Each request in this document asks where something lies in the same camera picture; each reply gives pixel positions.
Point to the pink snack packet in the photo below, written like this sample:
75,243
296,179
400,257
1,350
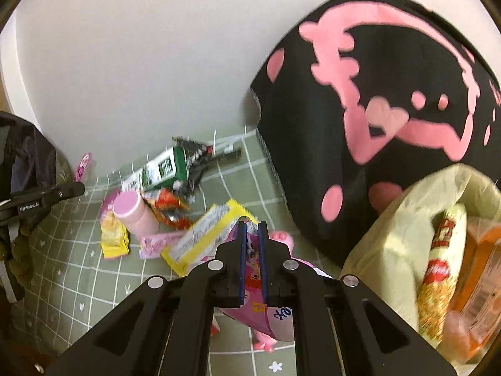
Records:
270,321

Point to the black crumpled wrapper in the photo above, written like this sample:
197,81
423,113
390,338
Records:
199,152

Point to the pink caterpillar toy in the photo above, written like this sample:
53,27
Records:
282,239

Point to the green checked blanket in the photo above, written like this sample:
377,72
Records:
78,290

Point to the pink purple wrapper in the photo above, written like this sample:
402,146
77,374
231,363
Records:
156,244

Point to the red yellow noodle packet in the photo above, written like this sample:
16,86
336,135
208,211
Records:
438,274

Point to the black bag with pink print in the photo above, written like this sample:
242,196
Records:
391,86

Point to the small yellow packet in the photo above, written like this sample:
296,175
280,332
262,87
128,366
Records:
113,239

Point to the red orange wrapper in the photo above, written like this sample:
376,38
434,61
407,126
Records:
164,203

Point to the yellow and white packet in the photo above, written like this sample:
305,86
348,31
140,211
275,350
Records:
199,235

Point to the green and white packet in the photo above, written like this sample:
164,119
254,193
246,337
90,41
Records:
160,168

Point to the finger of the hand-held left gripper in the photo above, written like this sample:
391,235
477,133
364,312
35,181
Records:
64,192

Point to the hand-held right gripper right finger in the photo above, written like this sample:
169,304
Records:
263,266

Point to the small pink packet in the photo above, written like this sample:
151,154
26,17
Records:
83,166

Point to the yellow-green trash bag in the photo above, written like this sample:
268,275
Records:
383,250

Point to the pink plastic bottle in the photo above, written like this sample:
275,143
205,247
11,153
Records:
135,215

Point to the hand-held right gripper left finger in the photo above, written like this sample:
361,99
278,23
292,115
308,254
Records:
242,266

